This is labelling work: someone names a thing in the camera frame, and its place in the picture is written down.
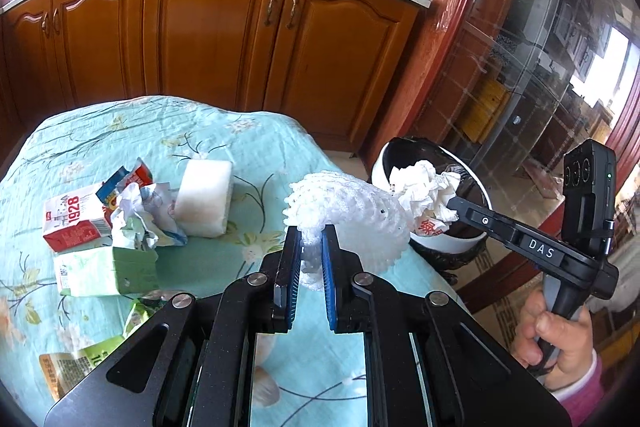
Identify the white tissue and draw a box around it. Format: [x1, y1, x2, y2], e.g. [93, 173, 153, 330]
[389, 160, 462, 228]

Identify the red framed glass door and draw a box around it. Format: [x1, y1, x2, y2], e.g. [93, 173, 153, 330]
[360, 0, 640, 314]

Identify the crushed blue red carton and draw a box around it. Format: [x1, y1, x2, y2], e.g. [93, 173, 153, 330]
[96, 157, 156, 208]

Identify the crumpled pale blue wrapper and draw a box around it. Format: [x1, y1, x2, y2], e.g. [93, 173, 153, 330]
[140, 182, 189, 249]

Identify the green foil bag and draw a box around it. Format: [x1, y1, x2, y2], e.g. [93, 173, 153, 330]
[122, 292, 173, 340]

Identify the pale green carton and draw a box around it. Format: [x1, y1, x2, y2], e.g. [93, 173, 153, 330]
[54, 246, 160, 298]

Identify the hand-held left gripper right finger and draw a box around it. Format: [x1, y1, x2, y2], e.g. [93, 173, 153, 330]
[321, 224, 573, 427]

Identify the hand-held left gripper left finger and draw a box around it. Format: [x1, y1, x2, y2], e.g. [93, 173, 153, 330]
[44, 227, 306, 427]

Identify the crumpled white paper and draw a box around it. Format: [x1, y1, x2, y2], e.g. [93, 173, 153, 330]
[110, 182, 151, 252]

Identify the white red print wrapper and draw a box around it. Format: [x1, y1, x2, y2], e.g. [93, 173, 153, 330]
[411, 217, 448, 239]

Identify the white foam block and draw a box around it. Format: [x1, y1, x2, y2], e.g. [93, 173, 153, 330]
[172, 159, 235, 238]

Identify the floral turquoise tablecloth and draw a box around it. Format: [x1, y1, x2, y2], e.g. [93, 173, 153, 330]
[0, 96, 471, 427]

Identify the person's right hand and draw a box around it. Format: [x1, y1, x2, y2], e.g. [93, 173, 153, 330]
[511, 289, 598, 390]

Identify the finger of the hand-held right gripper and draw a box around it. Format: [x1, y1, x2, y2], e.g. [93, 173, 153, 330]
[446, 197, 516, 242]

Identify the light green spout pouch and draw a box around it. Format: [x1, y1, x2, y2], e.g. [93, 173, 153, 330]
[39, 336, 127, 404]

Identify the person's right forearm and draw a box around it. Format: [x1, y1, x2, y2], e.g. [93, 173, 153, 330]
[550, 351, 610, 427]

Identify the white foam fruit net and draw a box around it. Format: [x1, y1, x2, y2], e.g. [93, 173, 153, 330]
[284, 172, 410, 293]

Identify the red white milk carton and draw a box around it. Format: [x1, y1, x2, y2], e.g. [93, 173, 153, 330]
[42, 183, 113, 254]

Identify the white round trash bin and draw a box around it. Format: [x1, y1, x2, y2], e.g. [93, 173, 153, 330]
[371, 137, 493, 270]

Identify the wooden kitchen base cabinet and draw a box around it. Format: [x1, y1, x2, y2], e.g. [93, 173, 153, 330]
[0, 0, 421, 154]

